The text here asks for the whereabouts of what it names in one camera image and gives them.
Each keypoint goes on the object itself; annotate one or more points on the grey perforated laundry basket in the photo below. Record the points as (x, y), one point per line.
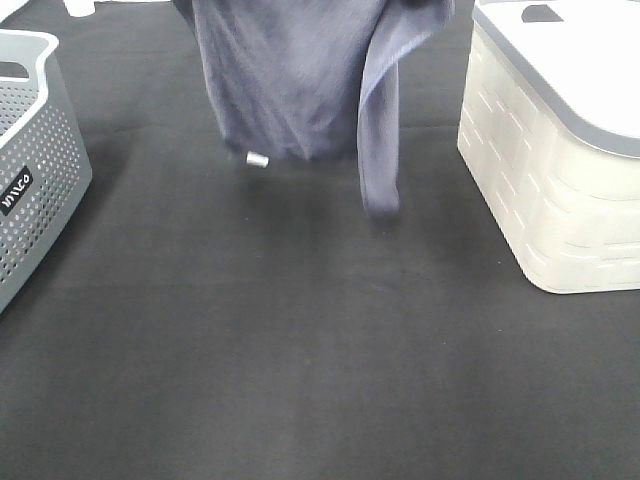
(45, 169)

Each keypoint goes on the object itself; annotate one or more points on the white woven-pattern storage bin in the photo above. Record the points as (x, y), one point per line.
(549, 130)

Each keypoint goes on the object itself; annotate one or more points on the black table mat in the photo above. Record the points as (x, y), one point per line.
(198, 319)

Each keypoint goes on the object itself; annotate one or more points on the grey microfibre towel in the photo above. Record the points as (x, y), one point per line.
(313, 81)

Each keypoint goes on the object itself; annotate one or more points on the white cylindrical object background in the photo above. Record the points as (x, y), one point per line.
(80, 8)

